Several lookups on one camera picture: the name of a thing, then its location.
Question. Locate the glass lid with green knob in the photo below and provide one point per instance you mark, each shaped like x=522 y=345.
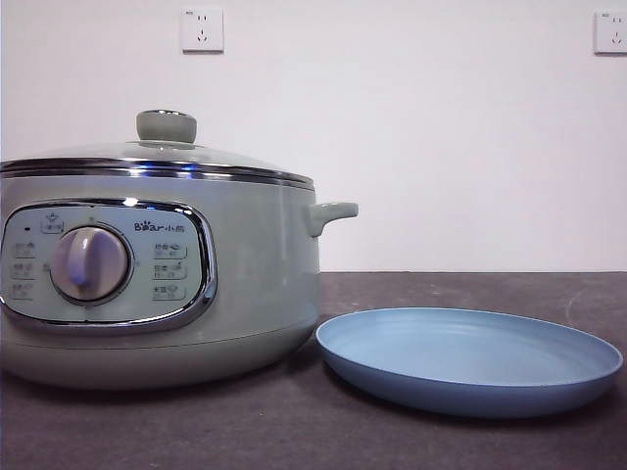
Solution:
x=166 y=127

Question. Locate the white wall socket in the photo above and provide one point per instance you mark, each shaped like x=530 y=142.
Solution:
x=612 y=32
x=203 y=29

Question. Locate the pale green electric steamer pot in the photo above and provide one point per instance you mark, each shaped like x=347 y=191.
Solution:
x=274 y=274

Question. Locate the blue round plate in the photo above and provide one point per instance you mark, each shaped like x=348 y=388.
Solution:
x=441 y=352

